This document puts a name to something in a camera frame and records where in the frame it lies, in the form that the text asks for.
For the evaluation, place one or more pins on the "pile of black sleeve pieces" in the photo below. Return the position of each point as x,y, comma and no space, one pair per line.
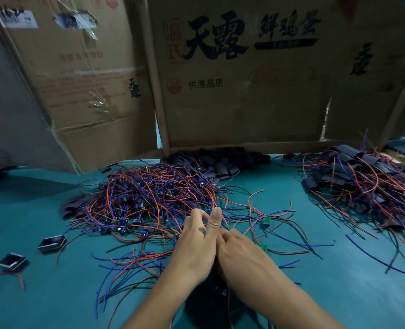
219,164

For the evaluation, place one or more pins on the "taped brown cardboard box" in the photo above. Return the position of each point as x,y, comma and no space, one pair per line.
86,82

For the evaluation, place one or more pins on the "grey board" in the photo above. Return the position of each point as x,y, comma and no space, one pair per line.
10,116

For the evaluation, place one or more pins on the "person's left hand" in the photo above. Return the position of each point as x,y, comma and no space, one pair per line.
192,253

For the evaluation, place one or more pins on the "person's right fingers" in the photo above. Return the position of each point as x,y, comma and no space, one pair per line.
227,236

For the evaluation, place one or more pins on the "person's right forearm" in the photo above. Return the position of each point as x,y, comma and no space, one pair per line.
291,304

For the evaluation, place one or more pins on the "person's right hand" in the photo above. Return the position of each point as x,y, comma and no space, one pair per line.
245,260

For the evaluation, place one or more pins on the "person's left thumb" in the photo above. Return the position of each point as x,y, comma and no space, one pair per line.
216,221

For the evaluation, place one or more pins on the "small black rectangular housing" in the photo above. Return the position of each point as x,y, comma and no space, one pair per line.
12,262
51,243

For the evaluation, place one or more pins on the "person's left forearm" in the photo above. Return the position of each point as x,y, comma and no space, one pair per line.
161,301

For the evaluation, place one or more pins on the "small green circuit board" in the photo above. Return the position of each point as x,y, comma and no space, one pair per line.
262,247
266,221

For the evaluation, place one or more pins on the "large black-printed cardboard box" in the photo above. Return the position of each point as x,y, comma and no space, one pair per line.
257,82

